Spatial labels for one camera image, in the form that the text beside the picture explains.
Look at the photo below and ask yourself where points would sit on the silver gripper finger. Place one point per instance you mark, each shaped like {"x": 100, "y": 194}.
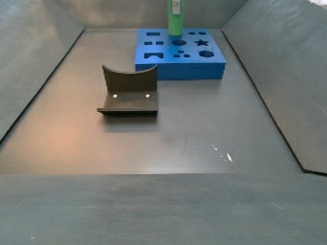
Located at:
{"x": 176, "y": 6}

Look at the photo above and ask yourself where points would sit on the green oval rod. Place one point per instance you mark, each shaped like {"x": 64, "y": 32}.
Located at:
{"x": 175, "y": 19}

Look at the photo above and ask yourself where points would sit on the blue shape sorter block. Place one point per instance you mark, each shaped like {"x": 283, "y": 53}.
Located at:
{"x": 184, "y": 57}

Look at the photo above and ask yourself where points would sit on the black curved holder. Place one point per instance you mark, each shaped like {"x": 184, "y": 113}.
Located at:
{"x": 130, "y": 92}

